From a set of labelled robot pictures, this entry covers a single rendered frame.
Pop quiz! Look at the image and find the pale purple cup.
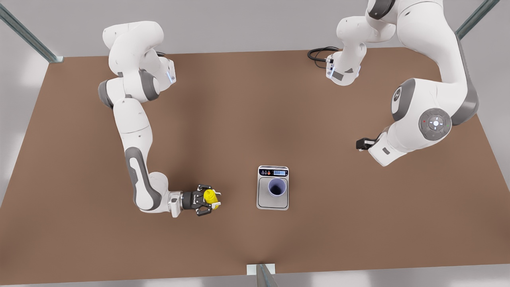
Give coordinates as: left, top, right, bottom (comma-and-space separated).
268, 178, 287, 198

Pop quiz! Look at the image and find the grey digital kitchen scale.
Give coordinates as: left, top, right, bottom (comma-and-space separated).
256, 165, 290, 211

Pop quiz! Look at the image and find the silver frame post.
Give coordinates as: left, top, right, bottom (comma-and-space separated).
455, 0, 501, 40
247, 263, 280, 287
0, 4, 65, 64

